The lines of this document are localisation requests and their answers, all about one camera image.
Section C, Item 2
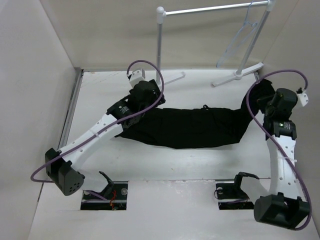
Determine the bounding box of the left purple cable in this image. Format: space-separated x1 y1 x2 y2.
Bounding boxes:
30 59 165 202

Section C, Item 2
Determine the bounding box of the light blue plastic hanger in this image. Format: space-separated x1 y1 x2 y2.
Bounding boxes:
216 0 259 68

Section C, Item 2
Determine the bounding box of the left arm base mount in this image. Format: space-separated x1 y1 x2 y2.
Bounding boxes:
80 181 129 211

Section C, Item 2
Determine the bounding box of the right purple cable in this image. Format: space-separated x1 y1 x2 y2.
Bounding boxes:
245 69 313 230

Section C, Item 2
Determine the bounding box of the white metal clothes rack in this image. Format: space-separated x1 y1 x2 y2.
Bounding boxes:
155 0 276 87

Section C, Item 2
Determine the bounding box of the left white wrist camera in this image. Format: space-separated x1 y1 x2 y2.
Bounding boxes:
129 68 146 88

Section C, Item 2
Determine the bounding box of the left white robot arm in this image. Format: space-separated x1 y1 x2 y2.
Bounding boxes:
45 79 166 200

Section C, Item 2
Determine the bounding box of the purple cable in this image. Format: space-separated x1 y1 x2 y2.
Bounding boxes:
245 69 313 230
30 59 165 202

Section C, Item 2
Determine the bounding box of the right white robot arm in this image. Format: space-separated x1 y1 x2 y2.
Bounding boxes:
231 88 311 231

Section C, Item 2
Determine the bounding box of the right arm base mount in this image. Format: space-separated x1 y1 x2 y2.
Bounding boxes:
213 181 254 210

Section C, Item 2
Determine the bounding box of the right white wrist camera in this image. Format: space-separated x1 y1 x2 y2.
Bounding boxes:
296 88 309 108

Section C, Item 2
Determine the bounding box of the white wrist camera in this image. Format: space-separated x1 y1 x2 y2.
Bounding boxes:
296 88 309 108
129 68 146 88

